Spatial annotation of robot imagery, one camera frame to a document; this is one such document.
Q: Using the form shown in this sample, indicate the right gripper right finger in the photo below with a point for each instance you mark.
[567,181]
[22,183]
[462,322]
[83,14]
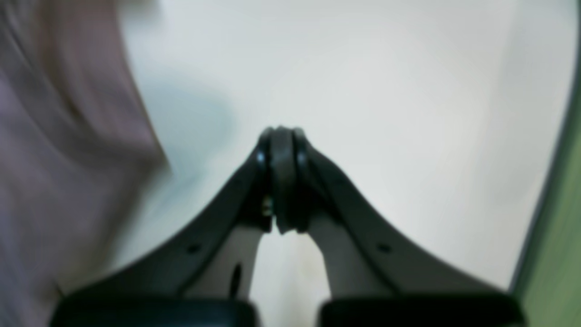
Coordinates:
[377,276]

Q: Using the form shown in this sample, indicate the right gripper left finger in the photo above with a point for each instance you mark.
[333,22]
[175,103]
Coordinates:
[201,277]

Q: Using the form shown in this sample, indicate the mauve t-shirt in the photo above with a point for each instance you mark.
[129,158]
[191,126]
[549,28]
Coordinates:
[76,147]

